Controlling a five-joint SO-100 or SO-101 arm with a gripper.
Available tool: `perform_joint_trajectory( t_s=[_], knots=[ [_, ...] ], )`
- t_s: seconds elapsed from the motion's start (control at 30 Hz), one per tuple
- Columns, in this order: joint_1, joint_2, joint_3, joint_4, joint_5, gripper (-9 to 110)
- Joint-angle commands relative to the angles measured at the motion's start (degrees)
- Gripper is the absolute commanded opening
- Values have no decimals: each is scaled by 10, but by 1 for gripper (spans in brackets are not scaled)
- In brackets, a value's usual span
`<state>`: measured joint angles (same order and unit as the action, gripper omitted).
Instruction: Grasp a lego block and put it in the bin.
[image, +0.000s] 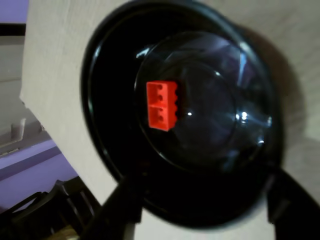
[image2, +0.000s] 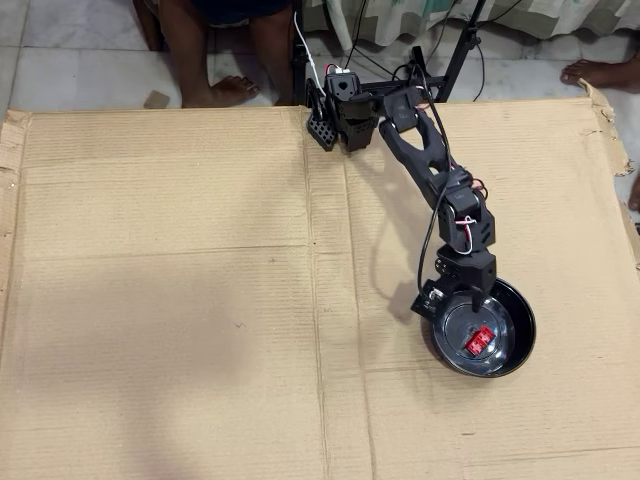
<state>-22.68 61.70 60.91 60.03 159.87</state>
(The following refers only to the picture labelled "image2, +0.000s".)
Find bare foot with toes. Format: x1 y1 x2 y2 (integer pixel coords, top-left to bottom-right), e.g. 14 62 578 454
559 52 640 94

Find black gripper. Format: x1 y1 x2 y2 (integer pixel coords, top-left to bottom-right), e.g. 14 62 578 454
432 246 499 314

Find brown wooden chair leg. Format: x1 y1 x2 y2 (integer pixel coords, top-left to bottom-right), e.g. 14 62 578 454
132 0 166 53

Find person right bare leg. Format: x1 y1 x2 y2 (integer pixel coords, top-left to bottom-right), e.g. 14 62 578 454
159 0 261 110

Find dark blue shorts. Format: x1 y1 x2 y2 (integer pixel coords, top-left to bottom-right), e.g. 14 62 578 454
192 0 292 25

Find black metal stand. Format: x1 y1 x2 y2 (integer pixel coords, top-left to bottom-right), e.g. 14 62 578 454
291 0 489 107

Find black wrist camera board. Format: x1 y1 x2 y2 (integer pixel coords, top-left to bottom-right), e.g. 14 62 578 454
410 279 451 321

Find person left bare leg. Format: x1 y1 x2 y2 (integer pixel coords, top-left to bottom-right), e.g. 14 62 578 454
247 9 297 107

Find black shiny bowl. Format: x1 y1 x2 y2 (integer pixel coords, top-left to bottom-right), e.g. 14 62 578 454
422 278 537 379

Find white plastic chair leg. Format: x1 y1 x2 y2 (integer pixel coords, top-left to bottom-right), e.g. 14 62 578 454
324 0 354 51

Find brown corrugated cardboard sheet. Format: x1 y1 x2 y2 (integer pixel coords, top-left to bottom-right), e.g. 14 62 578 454
0 79 640 480

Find red lego block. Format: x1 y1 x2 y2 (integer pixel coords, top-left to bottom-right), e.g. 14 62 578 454
463 323 497 355

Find white power cable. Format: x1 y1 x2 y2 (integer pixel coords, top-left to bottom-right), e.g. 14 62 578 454
293 9 327 101

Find black camera cable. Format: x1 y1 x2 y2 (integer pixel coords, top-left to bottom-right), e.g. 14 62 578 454
397 62 454 296

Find black perforated clamp plate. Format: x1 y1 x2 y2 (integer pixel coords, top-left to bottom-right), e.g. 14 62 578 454
305 82 337 153

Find red white servo wire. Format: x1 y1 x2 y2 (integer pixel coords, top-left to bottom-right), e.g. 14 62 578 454
452 215 477 256

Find person bare leg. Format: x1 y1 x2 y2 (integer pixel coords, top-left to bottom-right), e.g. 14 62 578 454
159 0 261 110
247 9 297 107

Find thin black cable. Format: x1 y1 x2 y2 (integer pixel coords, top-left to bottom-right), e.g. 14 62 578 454
343 0 370 69
472 29 488 103

